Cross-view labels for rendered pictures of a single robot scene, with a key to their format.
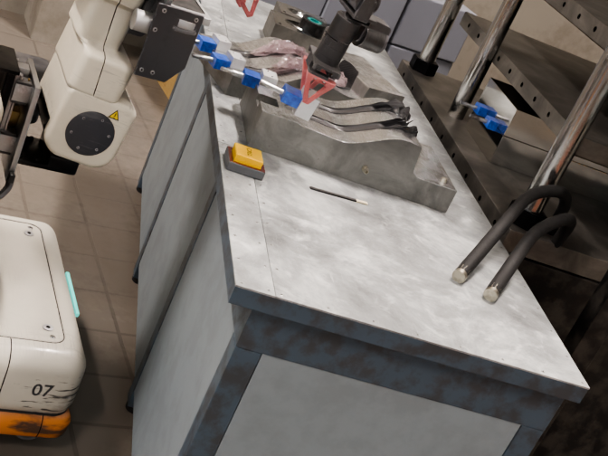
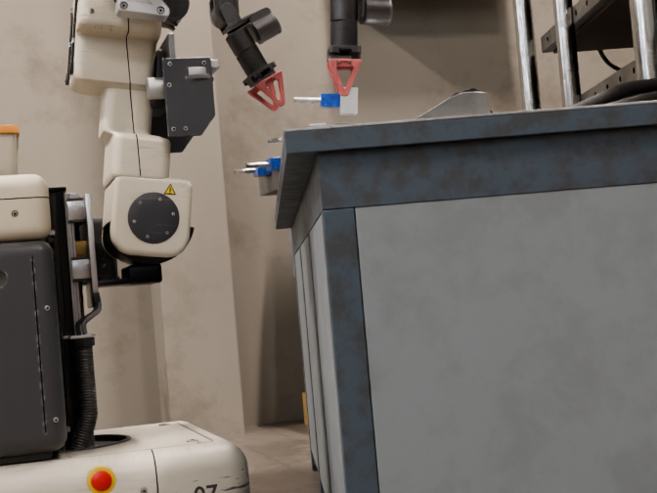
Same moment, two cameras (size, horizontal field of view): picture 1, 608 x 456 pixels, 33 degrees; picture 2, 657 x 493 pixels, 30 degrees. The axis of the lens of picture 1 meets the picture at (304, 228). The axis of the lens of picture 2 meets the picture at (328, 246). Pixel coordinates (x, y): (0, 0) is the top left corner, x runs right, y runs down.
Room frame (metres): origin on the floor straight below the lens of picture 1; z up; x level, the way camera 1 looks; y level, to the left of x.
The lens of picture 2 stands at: (-0.32, -0.47, 0.54)
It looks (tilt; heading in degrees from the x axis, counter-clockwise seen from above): 2 degrees up; 15
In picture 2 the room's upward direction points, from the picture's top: 5 degrees counter-clockwise
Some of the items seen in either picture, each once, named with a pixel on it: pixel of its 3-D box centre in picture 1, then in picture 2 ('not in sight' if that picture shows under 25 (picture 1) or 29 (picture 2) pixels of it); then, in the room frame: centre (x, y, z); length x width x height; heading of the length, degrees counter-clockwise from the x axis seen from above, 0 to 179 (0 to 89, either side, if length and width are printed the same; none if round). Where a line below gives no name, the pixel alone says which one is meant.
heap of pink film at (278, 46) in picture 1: (305, 60); not in sight; (2.62, 0.18, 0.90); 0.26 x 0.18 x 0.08; 125
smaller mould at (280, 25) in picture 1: (299, 37); not in sight; (3.07, 0.26, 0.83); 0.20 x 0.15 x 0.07; 108
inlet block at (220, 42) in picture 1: (202, 42); (259, 170); (2.51, 0.43, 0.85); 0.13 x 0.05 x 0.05; 125
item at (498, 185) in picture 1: (558, 178); not in sight; (3.15, -0.66, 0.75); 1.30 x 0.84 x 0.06; 18
